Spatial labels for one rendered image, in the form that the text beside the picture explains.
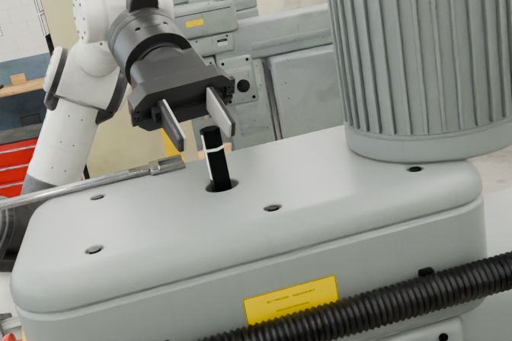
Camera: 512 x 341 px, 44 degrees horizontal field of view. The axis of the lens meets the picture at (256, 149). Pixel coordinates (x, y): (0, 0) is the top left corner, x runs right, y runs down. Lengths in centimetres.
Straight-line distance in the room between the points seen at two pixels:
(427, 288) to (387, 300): 4
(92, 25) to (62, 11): 154
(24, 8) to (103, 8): 891
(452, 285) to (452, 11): 25
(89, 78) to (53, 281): 54
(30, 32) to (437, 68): 925
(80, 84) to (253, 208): 53
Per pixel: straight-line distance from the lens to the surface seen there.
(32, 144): 534
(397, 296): 61
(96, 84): 106
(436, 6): 62
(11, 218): 110
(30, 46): 978
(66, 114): 110
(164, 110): 69
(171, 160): 79
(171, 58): 74
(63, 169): 111
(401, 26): 62
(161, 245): 58
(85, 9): 83
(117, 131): 243
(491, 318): 74
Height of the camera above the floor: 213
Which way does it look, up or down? 18 degrees down
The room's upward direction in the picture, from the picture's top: 11 degrees counter-clockwise
